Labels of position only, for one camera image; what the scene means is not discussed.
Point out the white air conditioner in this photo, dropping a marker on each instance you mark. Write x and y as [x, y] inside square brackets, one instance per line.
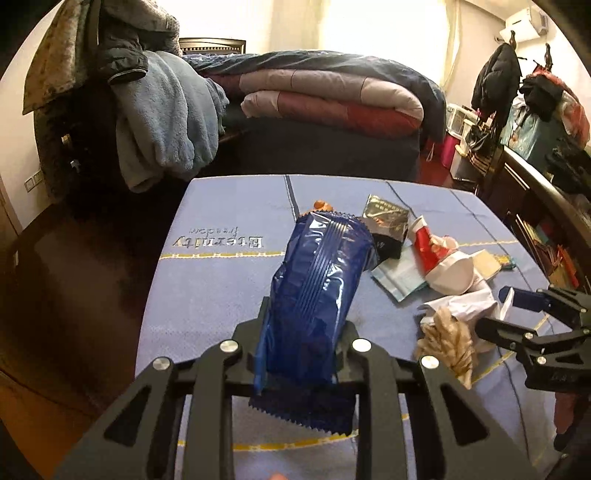
[526, 21]

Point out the dark clothes rack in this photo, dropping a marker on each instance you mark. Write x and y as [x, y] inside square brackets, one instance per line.
[60, 152]

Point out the teal bag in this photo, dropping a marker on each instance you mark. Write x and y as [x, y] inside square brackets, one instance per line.
[531, 134]

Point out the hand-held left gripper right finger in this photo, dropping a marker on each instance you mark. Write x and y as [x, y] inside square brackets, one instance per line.
[383, 369]

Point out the wooden wardrobe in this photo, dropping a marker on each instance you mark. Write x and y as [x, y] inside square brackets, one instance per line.
[8, 212]

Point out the dark blue bed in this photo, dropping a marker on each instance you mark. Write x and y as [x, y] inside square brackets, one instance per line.
[323, 152]

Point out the pink red folded quilt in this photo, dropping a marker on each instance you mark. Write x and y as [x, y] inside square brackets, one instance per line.
[332, 99]

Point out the dark padded jacket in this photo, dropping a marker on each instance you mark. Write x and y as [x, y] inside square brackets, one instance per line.
[127, 50]

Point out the bright window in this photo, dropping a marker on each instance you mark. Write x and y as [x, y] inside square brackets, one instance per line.
[383, 25]

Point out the person's right forearm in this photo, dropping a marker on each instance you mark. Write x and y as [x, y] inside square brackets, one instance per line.
[570, 417]

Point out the blue plastic snack wrapper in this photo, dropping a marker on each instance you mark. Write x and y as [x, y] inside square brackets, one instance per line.
[314, 286]

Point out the pink box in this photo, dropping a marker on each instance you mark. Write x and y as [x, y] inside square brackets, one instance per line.
[449, 153]

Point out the blue tablecloth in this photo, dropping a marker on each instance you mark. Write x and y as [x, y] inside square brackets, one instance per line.
[217, 286]

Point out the silver black foil packet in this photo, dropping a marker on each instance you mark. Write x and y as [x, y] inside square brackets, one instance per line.
[384, 220]

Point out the light blue fleece blanket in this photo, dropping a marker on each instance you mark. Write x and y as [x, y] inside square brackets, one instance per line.
[161, 120]

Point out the dark blue duvet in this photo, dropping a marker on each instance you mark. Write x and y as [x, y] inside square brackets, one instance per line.
[323, 60]

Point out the white crumpled paper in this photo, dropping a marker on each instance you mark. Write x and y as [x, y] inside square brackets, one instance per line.
[466, 302]

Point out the pile of clothes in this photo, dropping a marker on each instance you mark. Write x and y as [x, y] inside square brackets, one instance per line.
[554, 99]

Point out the small orange wrapper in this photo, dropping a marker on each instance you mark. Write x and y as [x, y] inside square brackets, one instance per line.
[323, 206]

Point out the wall switch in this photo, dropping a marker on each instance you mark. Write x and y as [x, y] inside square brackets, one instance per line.
[34, 180]

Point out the red white paper cup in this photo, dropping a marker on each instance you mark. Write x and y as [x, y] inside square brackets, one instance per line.
[434, 254]

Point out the white storage box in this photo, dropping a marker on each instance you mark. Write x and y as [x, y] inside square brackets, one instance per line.
[459, 120]

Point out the dark wooden cabinet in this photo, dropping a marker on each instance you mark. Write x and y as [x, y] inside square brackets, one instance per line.
[531, 203]

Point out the small teal candy wrapper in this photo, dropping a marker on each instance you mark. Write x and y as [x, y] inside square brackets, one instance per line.
[505, 263]

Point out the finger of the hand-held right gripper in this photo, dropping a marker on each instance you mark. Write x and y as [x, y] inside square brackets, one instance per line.
[521, 299]
[508, 334]

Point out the dark wooden headboard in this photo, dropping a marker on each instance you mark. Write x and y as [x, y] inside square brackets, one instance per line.
[212, 46]

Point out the grey brown cloth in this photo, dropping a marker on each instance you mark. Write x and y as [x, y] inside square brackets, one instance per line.
[57, 50]

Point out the black hanging coat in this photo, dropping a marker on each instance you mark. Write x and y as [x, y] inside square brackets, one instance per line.
[496, 83]

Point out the brown paper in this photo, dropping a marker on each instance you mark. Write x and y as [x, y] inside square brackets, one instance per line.
[445, 341]

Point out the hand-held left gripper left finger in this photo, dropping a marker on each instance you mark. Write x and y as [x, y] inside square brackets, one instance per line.
[210, 369]

